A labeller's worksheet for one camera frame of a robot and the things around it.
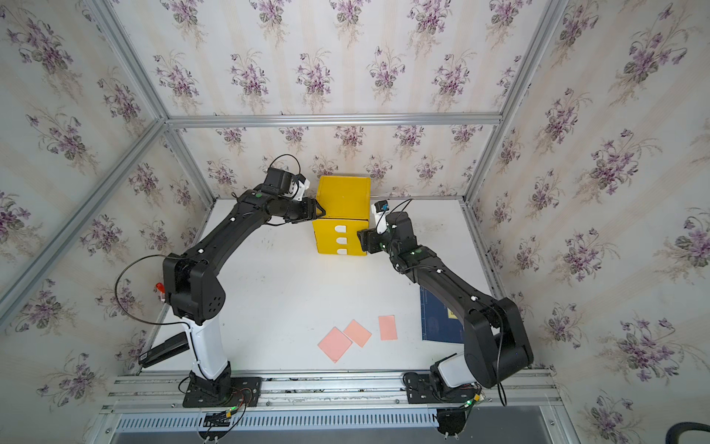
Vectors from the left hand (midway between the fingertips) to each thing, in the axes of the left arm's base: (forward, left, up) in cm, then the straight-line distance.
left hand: (321, 214), depth 87 cm
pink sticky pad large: (-34, -5, -22) cm, 40 cm away
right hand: (-5, -16, -1) cm, 17 cm away
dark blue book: (-29, -36, -19) cm, 50 cm away
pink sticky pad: (-31, -12, -22) cm, 39 cm away
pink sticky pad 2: (-29, -21, -22) cm, 42 cm away
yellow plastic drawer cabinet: (+4, -8, +2) cm, 9 cm away
